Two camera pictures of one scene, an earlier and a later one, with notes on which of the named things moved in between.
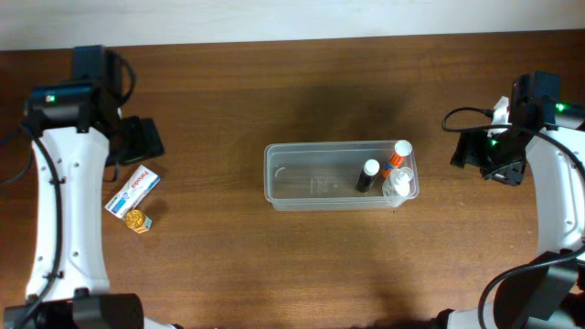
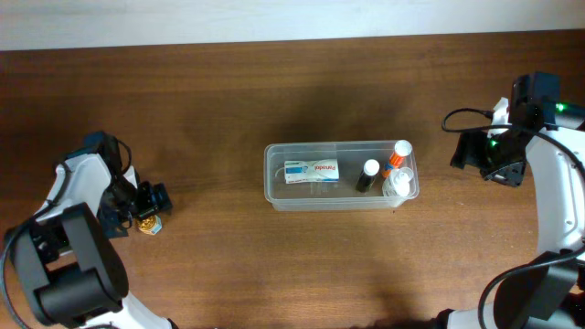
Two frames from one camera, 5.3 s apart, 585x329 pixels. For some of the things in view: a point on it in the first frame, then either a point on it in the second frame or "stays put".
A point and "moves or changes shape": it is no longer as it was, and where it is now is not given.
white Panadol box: (132, 192) moves or changes shape
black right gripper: (469, 153) stays put
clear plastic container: (345, 175) stays put
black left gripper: (138, 141) to (149, 204)
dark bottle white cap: (369, 172) stays put
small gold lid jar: (138, 221) moves or changes shape
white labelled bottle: (398, 182) stays put
